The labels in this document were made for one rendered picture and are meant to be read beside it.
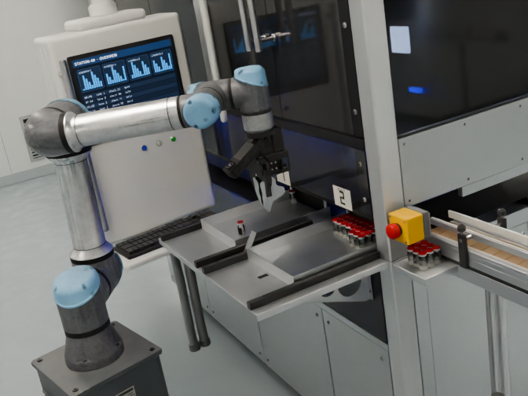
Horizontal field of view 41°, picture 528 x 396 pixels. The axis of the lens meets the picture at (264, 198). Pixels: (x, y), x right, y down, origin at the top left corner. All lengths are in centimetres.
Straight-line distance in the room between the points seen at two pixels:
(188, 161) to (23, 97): 454
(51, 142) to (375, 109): 77
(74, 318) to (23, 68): 539
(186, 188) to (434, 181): 109
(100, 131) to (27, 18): 546
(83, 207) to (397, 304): 87
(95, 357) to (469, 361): 109
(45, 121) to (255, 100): 48
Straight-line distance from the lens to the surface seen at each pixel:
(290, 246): 206
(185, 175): 266
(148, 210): 262
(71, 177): 183
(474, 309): 217
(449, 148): 193
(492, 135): 203
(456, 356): 218
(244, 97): 167
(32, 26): 707
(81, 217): 186
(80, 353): 186
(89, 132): 164
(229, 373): 317
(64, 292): 179
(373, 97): 175
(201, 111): 154
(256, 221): 229
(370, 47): 173
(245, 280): 191
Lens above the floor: 170
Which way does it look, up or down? 19 degrees down
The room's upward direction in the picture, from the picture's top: 10 degrees counter-clockwise
